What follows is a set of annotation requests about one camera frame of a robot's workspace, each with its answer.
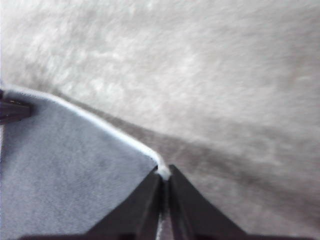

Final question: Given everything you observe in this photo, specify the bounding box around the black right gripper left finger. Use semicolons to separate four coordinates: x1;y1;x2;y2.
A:
86;171;162;240

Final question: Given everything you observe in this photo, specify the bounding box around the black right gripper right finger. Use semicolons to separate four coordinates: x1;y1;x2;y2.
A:
165;164;245;240

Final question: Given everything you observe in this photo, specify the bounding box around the purple towel with grey hem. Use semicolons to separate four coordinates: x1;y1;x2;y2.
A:
0;83;174;240

